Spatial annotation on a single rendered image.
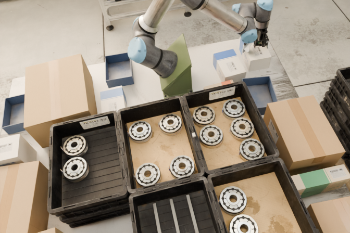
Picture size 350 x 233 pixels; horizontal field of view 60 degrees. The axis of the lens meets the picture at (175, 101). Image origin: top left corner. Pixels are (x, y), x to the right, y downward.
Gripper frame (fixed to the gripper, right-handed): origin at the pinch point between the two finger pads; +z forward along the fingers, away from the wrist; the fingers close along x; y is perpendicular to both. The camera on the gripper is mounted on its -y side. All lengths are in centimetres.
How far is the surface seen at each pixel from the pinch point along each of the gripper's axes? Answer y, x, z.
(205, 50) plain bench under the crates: -13.0, -25.6, 6.4
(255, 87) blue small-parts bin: 22.1, -5.7, 5.7
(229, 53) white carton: 1.7, -15.5, -2.7
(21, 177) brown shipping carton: 58, -122, -10
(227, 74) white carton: 16.6, -20.5, -2.8
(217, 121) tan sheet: 47, -34, -7
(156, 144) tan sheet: 53, -63, -7
